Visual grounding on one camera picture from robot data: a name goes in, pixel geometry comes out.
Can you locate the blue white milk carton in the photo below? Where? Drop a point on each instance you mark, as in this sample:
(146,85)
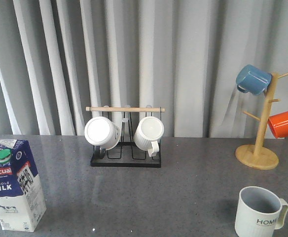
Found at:
(22,204)

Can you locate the grey HOME mug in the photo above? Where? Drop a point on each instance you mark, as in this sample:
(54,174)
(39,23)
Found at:
(259,212)

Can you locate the ribbed white mug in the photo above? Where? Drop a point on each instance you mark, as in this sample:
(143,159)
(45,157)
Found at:
(148,133)

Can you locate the smooth white mug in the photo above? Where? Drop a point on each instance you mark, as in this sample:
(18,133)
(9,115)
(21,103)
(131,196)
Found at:
(100,131)

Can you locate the blue mug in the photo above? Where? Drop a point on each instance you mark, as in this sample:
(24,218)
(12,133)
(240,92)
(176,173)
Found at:
(252,79)

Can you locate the grey curtain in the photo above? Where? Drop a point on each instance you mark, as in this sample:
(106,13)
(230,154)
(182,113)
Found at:
(59,56)

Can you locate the wooden mug tree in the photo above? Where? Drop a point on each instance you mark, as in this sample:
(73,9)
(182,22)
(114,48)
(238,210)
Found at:
(256,155)

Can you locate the orange mug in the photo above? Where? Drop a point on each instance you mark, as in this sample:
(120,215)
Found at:
(278,125)

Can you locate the black wire mug rack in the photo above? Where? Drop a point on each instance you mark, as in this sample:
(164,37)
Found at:
(125,153)

